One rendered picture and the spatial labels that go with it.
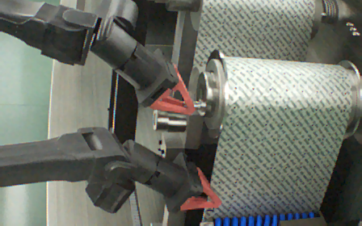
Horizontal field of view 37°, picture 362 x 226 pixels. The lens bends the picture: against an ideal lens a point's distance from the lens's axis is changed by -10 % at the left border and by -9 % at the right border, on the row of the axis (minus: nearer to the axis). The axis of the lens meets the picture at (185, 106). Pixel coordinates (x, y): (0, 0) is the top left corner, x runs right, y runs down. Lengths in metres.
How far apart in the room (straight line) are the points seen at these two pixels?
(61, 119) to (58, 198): 0.33
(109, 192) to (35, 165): 0.18
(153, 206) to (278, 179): 0.34
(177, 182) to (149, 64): 0.20
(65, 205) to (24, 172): 0.43
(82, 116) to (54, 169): 0.72
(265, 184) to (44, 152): 0.41
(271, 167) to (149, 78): 0.27
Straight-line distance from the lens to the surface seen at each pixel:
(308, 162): 1.04
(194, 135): 1.02
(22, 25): 0.90
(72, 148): 0.85
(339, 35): 1.26
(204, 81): 0.95
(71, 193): 1.28
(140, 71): 0.90
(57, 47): 0.90
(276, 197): 1.06
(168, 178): 0.95
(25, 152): 0.82
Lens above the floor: 1.70
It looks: 29 degrees down
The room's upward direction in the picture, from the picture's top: 8 degrees clockwise
